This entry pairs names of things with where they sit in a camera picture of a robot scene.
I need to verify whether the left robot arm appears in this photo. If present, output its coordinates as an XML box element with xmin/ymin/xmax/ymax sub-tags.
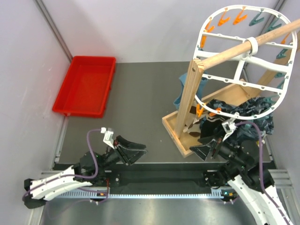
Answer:
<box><xmin>22</xmin><ymin>127</ymin><xmax>148</xmax><ymax>209</ymax></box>

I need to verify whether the black striped sock lower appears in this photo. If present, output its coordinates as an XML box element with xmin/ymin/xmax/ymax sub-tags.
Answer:
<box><xmin>200</xmin><ymin>115</ymin><xmax>227</xmax><ymax>138</ymax></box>

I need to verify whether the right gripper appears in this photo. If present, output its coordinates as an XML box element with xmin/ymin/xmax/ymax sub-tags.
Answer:
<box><xmin>190</xmin><ymin>127</ymin><xmax>248</xmax><ymax>167</ymax></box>

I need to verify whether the dark patterned cloth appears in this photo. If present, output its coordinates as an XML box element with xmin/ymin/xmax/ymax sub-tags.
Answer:
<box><xmin>208</xmin><ymin>97</ymin><xmax>274</xmax><ymax>146</ymax></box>

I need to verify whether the teal cloth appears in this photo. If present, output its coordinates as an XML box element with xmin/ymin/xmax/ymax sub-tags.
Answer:
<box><xmin>173</xmin><ymin>73</ymin><xmax>208</xmax><ymax>110</ymax></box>

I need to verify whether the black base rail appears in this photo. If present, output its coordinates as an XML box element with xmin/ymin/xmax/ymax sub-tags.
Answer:
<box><xmin>104</xmin><ymin>163</ymin><xmax>228</xmax><ymax>195</ymax></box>

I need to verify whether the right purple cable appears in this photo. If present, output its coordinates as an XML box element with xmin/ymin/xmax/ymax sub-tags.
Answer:
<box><xmin>234</xmin><ymin>120</ymin><xmax>293</xmax><ymax>223</ymax></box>

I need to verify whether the wooden rack stand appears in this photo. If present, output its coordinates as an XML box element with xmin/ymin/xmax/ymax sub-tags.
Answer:
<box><xmin>162</xmin><ymin>18</ymin><xmax>300</xmax><ymax>158</ymax></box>

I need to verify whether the purple cable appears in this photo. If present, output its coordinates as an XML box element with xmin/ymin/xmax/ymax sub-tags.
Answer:
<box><xmin>234</xmin><ymin>120</ymin><xmax>293</xmax><ymax>223</ymax></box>
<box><xmin>22</xmin><ymin>128</ymin><xmax>111</xmax><ymax>204</ymax></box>

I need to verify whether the beige brown sock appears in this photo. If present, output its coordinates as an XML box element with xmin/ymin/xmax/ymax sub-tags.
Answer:
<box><xmin>183</xmin><ymin>106</ymin><xmax>201</xmax><ymax>137</ymax></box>

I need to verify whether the red plastic tray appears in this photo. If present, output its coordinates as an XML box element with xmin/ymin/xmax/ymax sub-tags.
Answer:
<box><xmin>52</xmin><ymin>56</ymin><xmax>116</xmax><ymax>118</ymax></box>

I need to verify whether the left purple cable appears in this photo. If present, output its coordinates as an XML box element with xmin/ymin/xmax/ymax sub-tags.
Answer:
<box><xmin>22</xmin><ymin>128</ymin><xmax>111</xmax><ymax>204</ymax></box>

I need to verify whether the white clip hanger frame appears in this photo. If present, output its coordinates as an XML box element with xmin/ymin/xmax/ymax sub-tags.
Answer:
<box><xmin>194</xmin><ymin>5</ymin><xmax>300</xmax><ymax>120</ymax></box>

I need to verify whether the orange clothespin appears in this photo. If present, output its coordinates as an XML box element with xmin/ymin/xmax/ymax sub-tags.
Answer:
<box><xmin>196</xmin><ymin>104</ymin><xmax>204</xmax><ymax>118</ymax></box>
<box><xmin>209</xmin><ymin>108</ymin><xmax>221</xmax><ymax>117</ymax></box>

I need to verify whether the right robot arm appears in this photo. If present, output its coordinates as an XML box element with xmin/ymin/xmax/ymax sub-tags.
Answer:
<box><xmin>190</xmin><ymin>121</ymin><xmax>292</xmax><ymax>225</ymax></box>

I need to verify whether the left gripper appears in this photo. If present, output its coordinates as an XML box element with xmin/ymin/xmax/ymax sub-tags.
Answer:
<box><xmin>97</xmin><ymin>135</ymin><xmax>148</xmax><ymax>173</ymax></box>

